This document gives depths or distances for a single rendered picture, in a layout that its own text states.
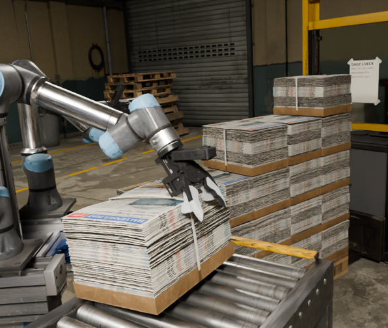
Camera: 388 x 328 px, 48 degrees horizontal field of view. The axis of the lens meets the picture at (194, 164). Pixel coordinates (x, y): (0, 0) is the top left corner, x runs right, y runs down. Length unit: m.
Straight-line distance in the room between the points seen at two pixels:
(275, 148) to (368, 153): 1.12
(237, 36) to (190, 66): 1.34
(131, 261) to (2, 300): 0.67
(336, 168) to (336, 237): 0.45
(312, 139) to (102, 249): 1.69
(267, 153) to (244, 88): 7.20
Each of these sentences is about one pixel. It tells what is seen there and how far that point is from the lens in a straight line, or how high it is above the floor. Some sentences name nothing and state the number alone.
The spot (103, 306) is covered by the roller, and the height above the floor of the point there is 0.78.
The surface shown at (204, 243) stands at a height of 0.92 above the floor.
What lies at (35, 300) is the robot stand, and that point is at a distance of 1.60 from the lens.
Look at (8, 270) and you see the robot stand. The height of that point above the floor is 0.80.
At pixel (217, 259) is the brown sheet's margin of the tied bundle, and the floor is 0.86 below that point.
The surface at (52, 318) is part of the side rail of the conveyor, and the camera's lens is 1.21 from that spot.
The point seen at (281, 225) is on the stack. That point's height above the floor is 0.52.
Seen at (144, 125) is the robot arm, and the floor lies 1.25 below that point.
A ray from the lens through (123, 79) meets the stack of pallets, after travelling 8.58.
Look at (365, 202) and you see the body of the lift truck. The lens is 3.39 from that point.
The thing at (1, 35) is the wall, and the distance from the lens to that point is 9.26.
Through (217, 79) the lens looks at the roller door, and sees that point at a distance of 9.77.
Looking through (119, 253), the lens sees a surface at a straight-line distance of 1.09.
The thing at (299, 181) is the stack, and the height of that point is 0.73.
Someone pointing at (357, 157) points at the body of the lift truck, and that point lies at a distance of 3.35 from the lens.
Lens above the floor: 1.40
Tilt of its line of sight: 13 degrees down
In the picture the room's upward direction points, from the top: 3 degrees counter-clockwise
